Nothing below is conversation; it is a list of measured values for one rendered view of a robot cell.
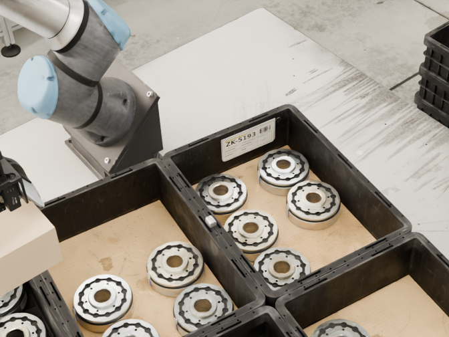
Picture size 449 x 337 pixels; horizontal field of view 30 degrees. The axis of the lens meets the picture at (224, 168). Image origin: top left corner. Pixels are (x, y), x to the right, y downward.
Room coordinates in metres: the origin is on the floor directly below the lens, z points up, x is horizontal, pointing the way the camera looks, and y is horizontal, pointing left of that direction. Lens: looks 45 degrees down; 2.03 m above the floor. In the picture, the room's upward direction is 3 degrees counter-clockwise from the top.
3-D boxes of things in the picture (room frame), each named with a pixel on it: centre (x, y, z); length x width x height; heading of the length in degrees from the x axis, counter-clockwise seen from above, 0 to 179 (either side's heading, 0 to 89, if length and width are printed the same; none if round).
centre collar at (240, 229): (1.02, -0.04, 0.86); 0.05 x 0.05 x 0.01
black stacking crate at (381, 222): (1.05, -0.10, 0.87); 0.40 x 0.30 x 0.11; 28
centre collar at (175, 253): (0.95, 0.10, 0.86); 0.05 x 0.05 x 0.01
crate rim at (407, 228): (1.05, -0.10, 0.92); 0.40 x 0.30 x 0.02; 28
